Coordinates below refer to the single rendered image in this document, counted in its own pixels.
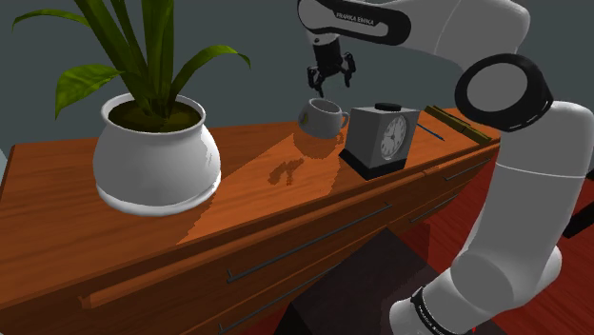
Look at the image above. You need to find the olive green book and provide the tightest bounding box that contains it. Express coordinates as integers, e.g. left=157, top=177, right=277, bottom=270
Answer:
left=424, top=105, right=493, bottom=145

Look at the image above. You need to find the grey cube alarm clock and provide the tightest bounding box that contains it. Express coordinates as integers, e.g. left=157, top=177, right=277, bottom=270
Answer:
left=338, top=102, right=422, bottom=181

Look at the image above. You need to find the dark robot stand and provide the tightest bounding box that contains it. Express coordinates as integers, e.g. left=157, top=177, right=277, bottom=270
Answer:
left=273, top=227, right=507, bottom=335

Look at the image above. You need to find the green plant in white pot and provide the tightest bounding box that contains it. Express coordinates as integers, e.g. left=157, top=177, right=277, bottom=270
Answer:
left=11, top=0, right=251, bottom=217

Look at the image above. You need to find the wooden chest of drawers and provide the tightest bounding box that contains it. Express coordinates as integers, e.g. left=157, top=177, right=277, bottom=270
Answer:
left=0, top=107, right=503, bottom=335

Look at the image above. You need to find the white mug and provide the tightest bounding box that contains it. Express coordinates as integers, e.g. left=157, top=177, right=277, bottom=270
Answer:
left=297, top=97, right=350, bottom=140

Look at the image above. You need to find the blue pen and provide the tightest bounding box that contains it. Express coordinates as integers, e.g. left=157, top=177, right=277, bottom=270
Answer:
left=416, top=122, right=446, bottom=142

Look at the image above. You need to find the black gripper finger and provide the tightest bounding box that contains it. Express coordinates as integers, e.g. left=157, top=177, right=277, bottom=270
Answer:
left=341, top=51, right=358, bottom=89
left=307, top=66, right=326, bottom=99

